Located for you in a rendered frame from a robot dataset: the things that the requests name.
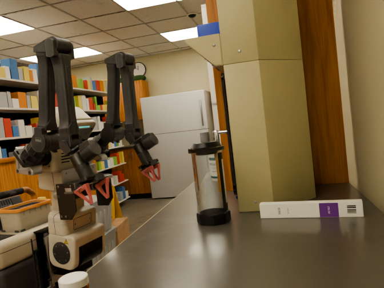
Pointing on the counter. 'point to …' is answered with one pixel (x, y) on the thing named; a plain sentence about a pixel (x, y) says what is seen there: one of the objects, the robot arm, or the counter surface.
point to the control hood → (208, 48)
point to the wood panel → (323, 121)
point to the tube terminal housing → (266, 101)
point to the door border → (230, 134)
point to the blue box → (208, 29)
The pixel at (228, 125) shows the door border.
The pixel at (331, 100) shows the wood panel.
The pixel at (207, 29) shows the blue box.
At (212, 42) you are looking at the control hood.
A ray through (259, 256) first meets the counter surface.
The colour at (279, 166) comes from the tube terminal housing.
